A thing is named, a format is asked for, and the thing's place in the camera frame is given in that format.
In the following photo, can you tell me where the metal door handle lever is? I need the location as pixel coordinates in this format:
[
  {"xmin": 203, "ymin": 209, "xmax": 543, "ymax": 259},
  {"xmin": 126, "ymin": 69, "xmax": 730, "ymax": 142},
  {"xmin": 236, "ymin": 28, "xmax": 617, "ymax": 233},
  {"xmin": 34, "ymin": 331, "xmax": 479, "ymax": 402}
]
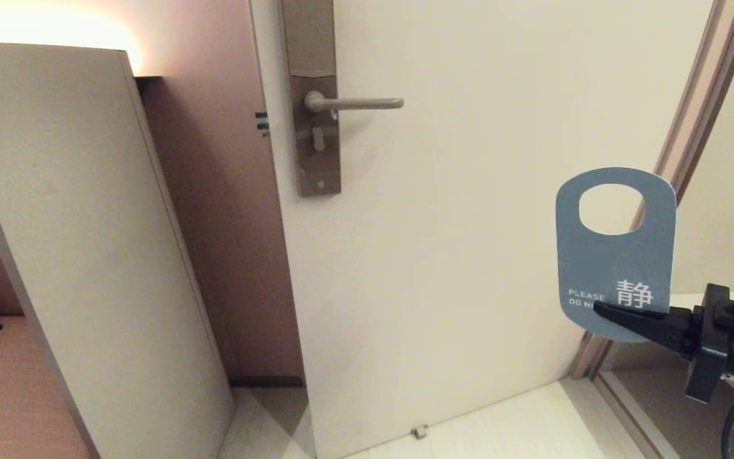
[{"xmin": 305, "ymin": 91, "xmax": 405, "ymax": 114}]

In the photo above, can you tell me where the dark baseboard strip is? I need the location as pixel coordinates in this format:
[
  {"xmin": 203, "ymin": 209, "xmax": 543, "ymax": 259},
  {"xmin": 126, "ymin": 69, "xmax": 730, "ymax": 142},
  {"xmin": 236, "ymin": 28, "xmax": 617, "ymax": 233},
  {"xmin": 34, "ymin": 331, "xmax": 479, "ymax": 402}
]
[{"xmin": 229, "ymin": 377, "xmax": 306, "ymax": 389}]

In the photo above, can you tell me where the beige partition panel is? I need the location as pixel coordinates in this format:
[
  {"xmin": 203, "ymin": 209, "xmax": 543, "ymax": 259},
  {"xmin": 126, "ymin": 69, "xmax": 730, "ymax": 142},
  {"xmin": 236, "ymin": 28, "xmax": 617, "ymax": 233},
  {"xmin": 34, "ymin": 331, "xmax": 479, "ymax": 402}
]
[{"xmin": 0, "ymin": 43, "xmax": 235, "ymax": 459}]

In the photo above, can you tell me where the white shelf board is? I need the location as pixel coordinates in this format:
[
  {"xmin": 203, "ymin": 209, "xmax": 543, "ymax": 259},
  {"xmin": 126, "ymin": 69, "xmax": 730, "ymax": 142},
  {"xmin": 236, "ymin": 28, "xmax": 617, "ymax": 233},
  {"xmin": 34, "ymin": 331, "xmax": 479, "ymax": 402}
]
[{"xmin": 636, "ymin": 290, "xmax": 734, "ymax": 426}]

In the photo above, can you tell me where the cream door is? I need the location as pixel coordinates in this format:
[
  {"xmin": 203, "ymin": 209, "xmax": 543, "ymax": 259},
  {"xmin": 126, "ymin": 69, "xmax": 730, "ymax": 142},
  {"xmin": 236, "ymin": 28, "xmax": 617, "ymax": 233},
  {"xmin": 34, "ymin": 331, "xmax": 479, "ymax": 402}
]
[{"xmin": 249, "ymin": 0, "xmax": 715, "ymax": 459}]

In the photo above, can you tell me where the blue do-not-disturb door hanger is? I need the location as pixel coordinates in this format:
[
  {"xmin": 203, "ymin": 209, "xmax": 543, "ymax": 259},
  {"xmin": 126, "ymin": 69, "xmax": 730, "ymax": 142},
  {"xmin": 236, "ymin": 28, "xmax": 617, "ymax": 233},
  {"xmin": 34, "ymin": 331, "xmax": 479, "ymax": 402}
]
[{"xmin": 556, "ymin": 167, "xmax": 677, "ymax": 344}]

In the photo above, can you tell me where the brown metal lock plate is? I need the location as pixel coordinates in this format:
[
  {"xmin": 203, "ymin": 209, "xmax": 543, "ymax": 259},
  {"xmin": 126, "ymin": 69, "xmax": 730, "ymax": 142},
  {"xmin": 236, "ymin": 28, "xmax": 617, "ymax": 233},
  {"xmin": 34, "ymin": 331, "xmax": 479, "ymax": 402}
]
[{"xmin": 281, "ymin": 0, "xmax": 342, "ymax": 198}]

